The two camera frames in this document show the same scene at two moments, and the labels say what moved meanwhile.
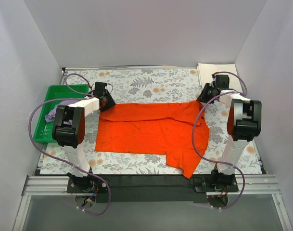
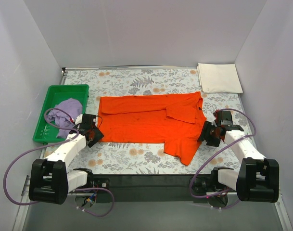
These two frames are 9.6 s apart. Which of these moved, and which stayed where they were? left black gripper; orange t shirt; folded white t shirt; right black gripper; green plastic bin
Moved: orange t shirt; left black gripper; right black gripper
Stayed: folded white t shirt; green plastic bin
